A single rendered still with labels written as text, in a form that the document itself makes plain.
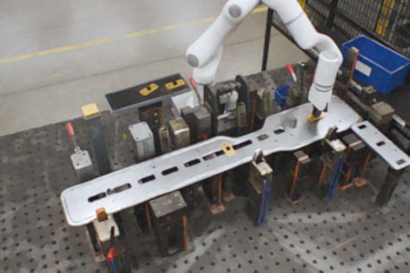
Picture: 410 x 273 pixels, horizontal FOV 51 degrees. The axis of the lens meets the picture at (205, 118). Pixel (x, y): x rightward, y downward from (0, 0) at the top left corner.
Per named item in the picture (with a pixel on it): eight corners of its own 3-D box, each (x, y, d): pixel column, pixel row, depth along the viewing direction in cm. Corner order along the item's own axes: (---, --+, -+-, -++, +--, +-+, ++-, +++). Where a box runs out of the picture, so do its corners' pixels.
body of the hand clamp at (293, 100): (285, 146, 228) (295, 95, 205) (279, 137, 233) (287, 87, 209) (295, 143, 230) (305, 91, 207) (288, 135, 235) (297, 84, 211)
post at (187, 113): (187, 173, 214) (184, 114, 187) (182, 167, 217) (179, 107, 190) (195, 170, 216) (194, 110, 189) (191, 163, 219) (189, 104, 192)
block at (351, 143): (340, 192, 205) (353, 152, 186) (325, 176, 213) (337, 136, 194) (355, 186, 208) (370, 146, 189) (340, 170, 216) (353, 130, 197)
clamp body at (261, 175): (253, 229, 190) (260, 179, 167) (239, 208, 198) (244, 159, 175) (271, 222, 193) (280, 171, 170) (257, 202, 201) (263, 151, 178)
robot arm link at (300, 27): (295, 9, 186) (331, 66, 193) (280, 26, 176) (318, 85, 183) (312, 1, 179) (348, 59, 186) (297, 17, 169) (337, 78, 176)
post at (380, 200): (384, 215, 196) (403, 174, 176) (367, 197, 203) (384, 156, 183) (394, 210, 198) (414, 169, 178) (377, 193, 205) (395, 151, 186)
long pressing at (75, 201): (71, 236, 155) (70, 233, 154) (58, 191, 170) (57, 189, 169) (365, 122, 200) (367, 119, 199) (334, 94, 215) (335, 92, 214)
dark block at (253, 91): (243, 154, 224) (248, 91, 196) (236, 146, 228) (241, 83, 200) (251, 151, 225) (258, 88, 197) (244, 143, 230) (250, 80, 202)
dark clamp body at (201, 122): (198, 180, 211) (196, 123, 186) (187, 162, 220) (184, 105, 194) (217, 173, 215) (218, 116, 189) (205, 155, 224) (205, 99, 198)
